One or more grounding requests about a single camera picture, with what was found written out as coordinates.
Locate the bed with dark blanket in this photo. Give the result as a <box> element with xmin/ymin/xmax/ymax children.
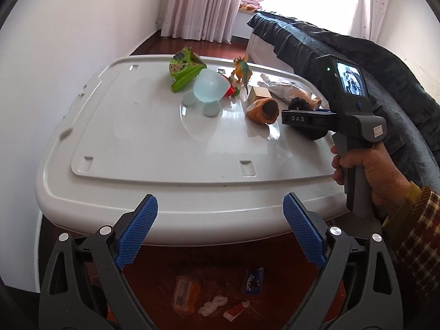
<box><xmin>247</xmin><ymin>10</ymin><xmax>440</xmax><ymax>194</ymax></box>

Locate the white plastic bin lid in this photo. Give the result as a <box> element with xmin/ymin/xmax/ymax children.
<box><xmin>36</xmin><ymin>55</ymin><xmax>348</xmax><ymax>247</ymax></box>

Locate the person's right hand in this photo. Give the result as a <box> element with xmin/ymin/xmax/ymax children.
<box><xmin>331</xmin><ymin>142</ymin><xmax>414</xmax><ymax>211</ymax></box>

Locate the cream cushion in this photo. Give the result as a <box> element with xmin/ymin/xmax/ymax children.
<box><xmin>401</xmin><ymin>58</ymin><xmax>440</xmax><ymax>101</ymax></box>

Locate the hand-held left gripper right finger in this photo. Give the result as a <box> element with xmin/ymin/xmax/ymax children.
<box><xmin>282</xmin><ymin>192</ymin><xmax>403</xmax><ymax>330</ymax></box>

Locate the blue and white packet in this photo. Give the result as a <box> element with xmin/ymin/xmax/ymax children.
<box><xmin>240</xmin><ymin>267</ymin><xmax>265</xmax><ymax>296</ymax></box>

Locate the orange snack packet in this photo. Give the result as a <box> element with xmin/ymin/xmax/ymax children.
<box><xmin>295</xmin><ymin>89</ymin><xmax>323</xmax><ymax>109</ymax></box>

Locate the red and green toy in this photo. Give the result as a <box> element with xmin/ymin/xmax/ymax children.
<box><xmin>217</xmin><ymin>70</ymin><xmax>242</xmax><ymax>99</ymax></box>

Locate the narrow pink curtain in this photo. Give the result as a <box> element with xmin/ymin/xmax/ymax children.
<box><xmin>350</xmin><ymin>0</ymin><xmax>393</xmax><ymax>42</ymax></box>

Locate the wooden block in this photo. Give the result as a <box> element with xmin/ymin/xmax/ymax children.
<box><xmin>248</xmin><ymin>86</ymin><xmax>272</xmax><ymax>104</ymax></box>

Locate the red and white wrapper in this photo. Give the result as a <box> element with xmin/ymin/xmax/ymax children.
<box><xmin>222</xmin><ymin>299</ymin><xmax>251</xmax><ymax>321</ymax></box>

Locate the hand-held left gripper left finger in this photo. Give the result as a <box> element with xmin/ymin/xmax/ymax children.
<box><xmin>38</xmin><ymin>194</ymin><xmax>159</xmax><ymax>330</ymax></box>

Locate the white bed frame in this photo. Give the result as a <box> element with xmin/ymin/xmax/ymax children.
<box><xmin>246</xmin><ymin>30</ymin><xmax>297</xmax><ymax>75</ymax></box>

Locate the orange rolled sock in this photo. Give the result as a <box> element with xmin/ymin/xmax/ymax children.
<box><xmin>245</xmin><ymin>98</ymin><xmax>279</xmax><ymax>125</ymax></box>

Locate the wide pink curtain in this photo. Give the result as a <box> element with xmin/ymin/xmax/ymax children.
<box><xmin>160</xmin><ymin>0</ymin><xmax>246</xmax><ymax>44</ymax></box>

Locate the black fuzzy ball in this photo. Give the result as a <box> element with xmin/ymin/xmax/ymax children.
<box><xmin>288</xmin><ymin>98</ymin><xmax>331</xmax><ymax>142</ymax></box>

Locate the orange packet with white label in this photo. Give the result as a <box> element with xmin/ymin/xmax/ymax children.
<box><xmin>171</xmin><ymin>274</ymin><xmax>202</xmax><ymax>314</ymax></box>

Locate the orange green dinosaur toy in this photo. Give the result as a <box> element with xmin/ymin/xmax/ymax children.
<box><xmin>230</xmin><ymin>56</ymin><xmax>253</xmax><ymax>89</ymax></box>

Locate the pale blue plastic bowl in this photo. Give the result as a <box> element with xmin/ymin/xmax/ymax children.
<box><xmin>193</xmin><ymin>68</ymin><xmax>230</xmax><ymax>104</ymax></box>

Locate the crumpled white tissue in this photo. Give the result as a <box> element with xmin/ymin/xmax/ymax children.
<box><xmin>198</xmin><ymin>295</ymin><xmax>228</xmax><ymax>318</ymax></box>

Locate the green snack bag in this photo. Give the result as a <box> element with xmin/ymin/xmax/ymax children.
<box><xmin>168</xmin><ymin>47</ymin><xmax>207</xmax><ymax>93</ymax></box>

